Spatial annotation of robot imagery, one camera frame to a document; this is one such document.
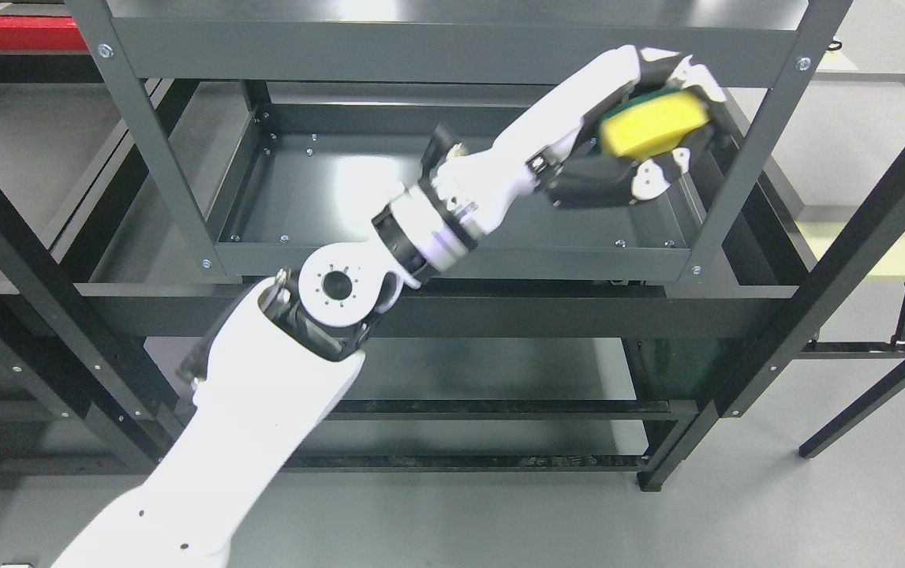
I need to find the dark grey metal shelving unit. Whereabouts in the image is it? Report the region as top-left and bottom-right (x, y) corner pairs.
(0, 1), (905, 491)

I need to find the green yellow sponge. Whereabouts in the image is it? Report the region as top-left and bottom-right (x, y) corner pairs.
(596, 89), (709, 159)

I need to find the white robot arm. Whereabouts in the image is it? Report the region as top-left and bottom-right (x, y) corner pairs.
(55, 129), (539, 567)

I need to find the red bar in background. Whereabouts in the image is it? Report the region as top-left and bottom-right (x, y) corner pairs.
(0, 15), (88, 53)

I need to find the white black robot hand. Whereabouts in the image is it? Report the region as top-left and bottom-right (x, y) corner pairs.
(429, 44), (731, 240)

